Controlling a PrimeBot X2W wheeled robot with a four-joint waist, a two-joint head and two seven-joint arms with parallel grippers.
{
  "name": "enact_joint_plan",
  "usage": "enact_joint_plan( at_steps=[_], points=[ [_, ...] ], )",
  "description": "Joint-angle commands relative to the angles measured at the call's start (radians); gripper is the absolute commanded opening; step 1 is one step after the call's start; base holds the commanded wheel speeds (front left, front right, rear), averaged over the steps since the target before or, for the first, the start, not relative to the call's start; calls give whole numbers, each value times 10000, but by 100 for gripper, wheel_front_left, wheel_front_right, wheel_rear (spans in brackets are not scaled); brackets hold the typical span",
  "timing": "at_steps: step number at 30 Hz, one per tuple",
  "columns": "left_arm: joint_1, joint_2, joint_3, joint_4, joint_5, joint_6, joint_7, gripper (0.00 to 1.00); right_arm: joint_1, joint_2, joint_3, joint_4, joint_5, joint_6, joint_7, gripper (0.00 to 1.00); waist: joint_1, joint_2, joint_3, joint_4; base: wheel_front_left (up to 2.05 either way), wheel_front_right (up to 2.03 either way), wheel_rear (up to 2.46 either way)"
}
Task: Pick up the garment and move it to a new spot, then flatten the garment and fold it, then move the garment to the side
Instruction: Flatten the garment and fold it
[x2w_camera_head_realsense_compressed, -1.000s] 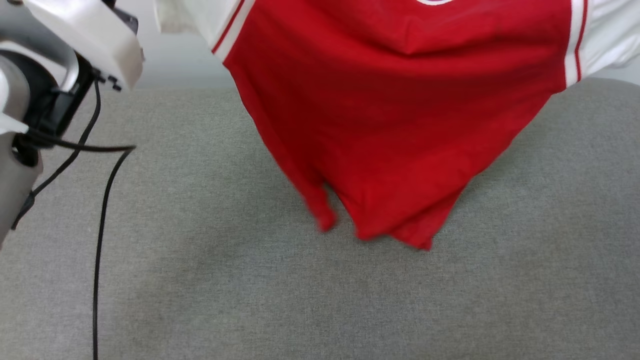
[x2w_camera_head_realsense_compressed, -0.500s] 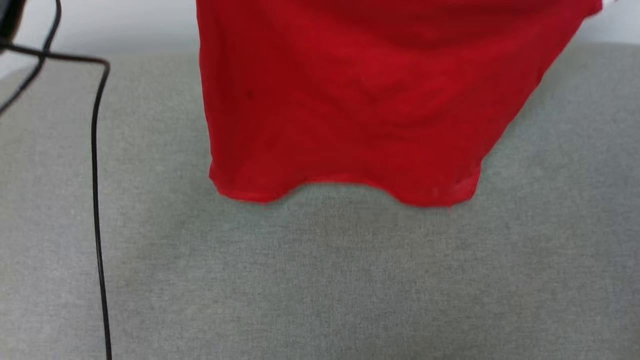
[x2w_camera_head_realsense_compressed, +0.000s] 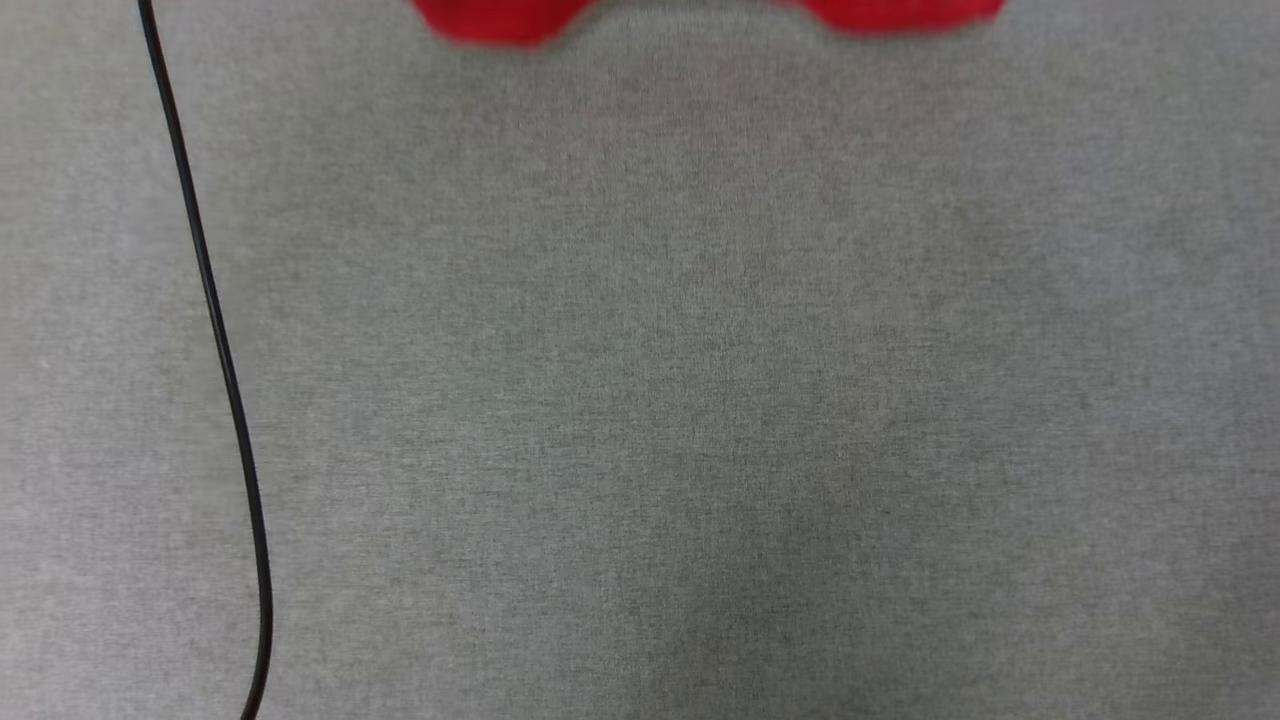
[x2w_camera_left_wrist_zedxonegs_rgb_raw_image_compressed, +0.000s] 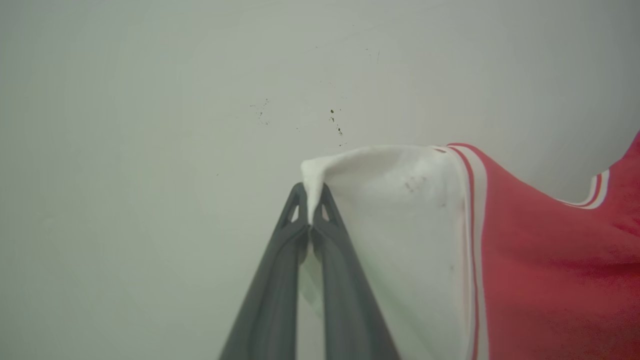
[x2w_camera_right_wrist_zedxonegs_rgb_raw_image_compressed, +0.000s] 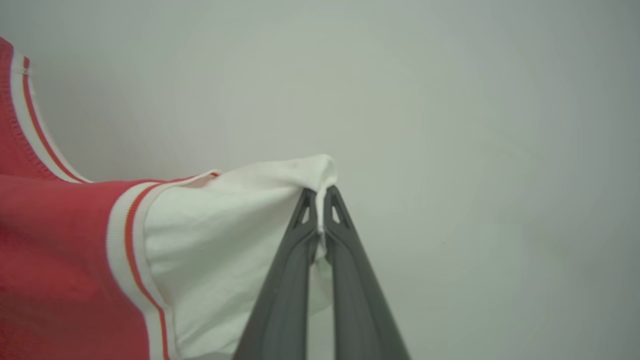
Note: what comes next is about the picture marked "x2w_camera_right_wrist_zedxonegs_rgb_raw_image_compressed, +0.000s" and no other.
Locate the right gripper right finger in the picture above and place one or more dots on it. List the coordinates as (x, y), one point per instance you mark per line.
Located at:
(357, 300)

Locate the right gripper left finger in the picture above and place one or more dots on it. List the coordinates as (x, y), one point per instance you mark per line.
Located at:
(285, 300)

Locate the red and white jersey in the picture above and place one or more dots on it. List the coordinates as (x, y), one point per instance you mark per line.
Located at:
(65, 260)

